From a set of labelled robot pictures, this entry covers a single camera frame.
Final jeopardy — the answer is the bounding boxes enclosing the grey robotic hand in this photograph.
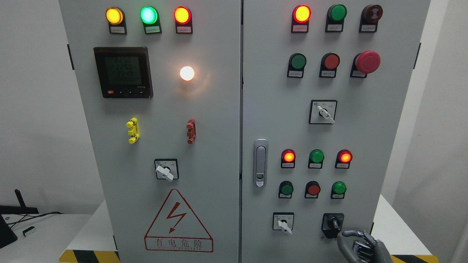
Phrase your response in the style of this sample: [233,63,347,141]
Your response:
[337,230,393,263]

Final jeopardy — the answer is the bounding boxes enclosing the black rotary knob switch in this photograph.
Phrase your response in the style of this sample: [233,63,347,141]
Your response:
[321,213,344,239]

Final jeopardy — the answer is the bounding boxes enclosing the green push button lower right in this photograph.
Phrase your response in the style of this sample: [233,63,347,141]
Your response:
[330,181,347,199]

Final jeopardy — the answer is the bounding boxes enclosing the red push button lower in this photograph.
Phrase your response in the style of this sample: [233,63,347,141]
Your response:
[304,181,321,199]

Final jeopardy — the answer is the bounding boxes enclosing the red indicator middle right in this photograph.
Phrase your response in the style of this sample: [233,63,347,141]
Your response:
[335,149,353,169]

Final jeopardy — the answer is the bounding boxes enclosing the green push button lower left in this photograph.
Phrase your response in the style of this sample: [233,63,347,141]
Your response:
[278,181,294,199]

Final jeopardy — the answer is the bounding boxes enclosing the green indicator middle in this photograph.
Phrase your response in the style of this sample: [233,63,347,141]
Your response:
[308,149,324,169]

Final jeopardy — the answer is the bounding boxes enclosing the red lit indicator middle left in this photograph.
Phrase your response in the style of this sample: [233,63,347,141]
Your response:
[281,149,296,168]

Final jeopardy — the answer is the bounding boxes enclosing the red lit indicator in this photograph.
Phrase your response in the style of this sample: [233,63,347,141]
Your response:
[281,149,296,168]
[291,4,312,33]

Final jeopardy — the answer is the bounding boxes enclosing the right grey cabinet door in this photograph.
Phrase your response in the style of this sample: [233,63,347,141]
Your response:
[241,0,430,263]

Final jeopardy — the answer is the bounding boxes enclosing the grey cabinet door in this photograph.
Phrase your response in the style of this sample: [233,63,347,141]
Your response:
[60,0,241,263]
[241,0,430,263]

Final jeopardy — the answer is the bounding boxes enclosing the red electric hazard warning sticker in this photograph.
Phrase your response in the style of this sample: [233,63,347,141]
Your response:
[145,189,214,253]

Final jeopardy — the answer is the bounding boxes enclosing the red emergency stop mushroom button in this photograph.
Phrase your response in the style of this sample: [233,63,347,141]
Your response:
[350,50,381,78]

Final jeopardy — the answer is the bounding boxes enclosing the red push button upper row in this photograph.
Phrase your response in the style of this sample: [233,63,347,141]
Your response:
[319,52,340,78]

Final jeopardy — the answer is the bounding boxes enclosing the green push button upper row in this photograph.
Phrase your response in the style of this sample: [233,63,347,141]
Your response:
[287,52,306,78]

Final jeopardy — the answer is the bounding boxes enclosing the dark red buzzer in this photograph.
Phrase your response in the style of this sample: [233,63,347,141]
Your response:
[358,4,383,33]

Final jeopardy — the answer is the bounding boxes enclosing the green indicator top right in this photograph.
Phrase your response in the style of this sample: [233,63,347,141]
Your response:
[325,4,347,32]

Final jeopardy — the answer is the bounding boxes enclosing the red lit indicator top right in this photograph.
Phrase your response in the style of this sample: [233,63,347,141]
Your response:
[291,4,312,33]

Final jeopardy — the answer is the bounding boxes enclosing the white glowing indicator light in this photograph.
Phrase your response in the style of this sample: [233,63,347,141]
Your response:
[179,65,195,81]

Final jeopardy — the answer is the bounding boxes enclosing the left grey cabinet door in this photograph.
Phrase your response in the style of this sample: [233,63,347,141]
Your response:
[60,0,241,263]

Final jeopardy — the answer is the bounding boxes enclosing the white platform with hazard stripes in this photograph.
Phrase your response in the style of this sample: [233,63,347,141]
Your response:
[60,196,439,263]

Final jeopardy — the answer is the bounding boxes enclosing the red indicator light top left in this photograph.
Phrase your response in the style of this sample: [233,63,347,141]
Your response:
[174,5,193,34]

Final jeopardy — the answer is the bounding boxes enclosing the black digital power meter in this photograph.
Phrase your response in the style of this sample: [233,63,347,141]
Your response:
[94,46,153,98]

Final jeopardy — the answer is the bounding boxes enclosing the green indicator light top left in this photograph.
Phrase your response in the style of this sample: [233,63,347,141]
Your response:
[140,5,162,34]

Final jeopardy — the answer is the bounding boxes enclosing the small black white adapter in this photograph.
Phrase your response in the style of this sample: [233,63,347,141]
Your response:
[22,226,36,237]

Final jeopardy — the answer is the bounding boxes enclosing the yellow indicator light top left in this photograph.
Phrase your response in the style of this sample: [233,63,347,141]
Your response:
[105,7,127,35]

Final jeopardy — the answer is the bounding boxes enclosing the black monitor corner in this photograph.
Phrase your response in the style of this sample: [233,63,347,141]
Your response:
[0,215,18,249]

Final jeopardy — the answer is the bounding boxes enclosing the black device with antenna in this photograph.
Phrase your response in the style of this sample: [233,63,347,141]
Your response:
[0,189,39,214]

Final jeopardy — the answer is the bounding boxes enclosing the lower white selector switch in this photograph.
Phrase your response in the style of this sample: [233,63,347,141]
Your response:
[272,212,295,235]

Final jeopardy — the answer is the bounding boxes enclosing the silver door latch handle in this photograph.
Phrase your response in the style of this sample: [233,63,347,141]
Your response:
[253,138,268,187]

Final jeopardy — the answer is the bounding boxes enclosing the upper right white selector switch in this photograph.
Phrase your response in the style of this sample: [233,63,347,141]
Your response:
[309,100,337,125]

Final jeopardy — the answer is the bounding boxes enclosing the left door white selector switch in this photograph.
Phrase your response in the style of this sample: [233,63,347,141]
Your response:
[154,159,179,182]

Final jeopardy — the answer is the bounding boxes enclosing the black cable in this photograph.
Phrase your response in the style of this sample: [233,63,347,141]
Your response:
[3,211,65,230]

